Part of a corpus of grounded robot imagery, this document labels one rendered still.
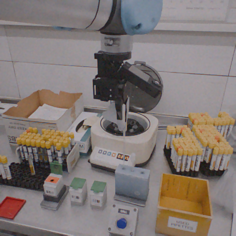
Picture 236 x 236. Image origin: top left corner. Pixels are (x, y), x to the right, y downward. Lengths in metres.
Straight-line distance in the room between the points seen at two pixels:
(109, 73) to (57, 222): 0.44
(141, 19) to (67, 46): 0.85
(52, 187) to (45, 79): 0.68
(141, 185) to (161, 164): 0.21
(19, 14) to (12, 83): 1.12
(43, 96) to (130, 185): 0.70
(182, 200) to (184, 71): 0.56
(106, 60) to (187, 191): 0.46
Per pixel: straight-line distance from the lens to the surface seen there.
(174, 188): 0.76
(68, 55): 1.18
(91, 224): 0.73
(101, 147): 0.89
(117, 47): 0.53
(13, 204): 0.83
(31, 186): 0.85
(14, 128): 1.04
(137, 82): 0.56
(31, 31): 1.25
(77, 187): 0.73
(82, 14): 0.32
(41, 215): 0.78
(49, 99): 1.23
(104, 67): 0.57
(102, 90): 0.58
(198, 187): 0.76
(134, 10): 0.34
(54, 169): 0.77
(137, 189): 0.74
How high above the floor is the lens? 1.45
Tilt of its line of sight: 28 degrees down
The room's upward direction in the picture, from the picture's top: straight up
